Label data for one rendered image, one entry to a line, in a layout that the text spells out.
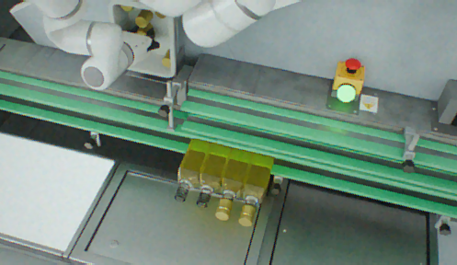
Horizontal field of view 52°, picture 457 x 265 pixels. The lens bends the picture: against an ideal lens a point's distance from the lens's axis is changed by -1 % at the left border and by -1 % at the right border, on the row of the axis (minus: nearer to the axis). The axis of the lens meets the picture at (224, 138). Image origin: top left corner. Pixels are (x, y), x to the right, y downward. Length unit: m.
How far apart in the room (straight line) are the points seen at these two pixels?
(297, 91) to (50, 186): 0.74
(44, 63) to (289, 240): 0.90
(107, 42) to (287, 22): 0.46
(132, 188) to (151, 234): 0.16
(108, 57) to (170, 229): 0.51
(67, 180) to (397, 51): 0.97
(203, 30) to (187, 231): 0.63
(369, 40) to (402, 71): 0.13
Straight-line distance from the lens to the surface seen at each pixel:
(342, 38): 1.25
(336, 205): 1.45
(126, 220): 1.34
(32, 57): 1.59
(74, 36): 1.08
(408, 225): 1.48
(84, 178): 1.44
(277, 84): 1.28
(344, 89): 1.23
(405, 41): 1.26
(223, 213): 1.17
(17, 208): 1.43
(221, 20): 0.83
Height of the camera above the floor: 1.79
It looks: 41 degrees down
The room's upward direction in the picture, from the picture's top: 160 degrees counter-clockwise
